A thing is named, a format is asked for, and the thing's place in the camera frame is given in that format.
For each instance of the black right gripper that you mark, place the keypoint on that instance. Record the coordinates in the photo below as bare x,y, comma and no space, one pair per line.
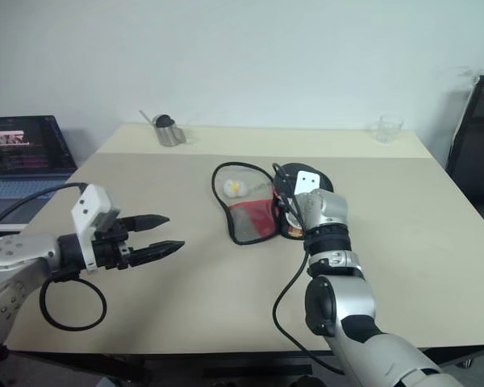
283,201

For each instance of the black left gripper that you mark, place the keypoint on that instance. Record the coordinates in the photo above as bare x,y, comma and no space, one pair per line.
109,248

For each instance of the black red paddle case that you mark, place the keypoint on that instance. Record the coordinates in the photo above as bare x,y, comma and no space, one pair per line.
250,225

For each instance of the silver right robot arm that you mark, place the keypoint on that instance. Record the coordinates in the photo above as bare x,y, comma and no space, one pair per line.
347,306

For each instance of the small white ball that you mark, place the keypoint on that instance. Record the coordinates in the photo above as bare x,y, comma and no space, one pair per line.
234,187

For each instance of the beige table cover sheet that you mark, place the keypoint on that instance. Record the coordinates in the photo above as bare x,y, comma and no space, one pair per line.
165,306

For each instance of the stainless steel cup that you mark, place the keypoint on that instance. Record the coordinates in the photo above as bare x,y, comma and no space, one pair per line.
169,136

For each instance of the black round item in cup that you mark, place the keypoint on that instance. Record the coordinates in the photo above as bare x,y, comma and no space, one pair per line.
164,120

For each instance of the thin white stick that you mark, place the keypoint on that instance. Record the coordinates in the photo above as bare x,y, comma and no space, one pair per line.
147,117

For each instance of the clear glass cup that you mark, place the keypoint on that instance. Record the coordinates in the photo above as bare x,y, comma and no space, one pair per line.
387,129

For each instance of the open laptop computer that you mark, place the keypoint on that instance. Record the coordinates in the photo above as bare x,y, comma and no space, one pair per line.
28,153

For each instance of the black chair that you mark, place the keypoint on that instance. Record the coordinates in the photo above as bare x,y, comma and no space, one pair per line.
478,153

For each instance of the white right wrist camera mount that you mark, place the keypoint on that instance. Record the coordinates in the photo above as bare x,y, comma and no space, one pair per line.
306,181

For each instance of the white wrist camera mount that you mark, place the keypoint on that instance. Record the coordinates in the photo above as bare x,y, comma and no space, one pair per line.
306,181
90,201

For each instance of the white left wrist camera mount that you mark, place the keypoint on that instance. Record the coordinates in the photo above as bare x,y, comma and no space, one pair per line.
90,201

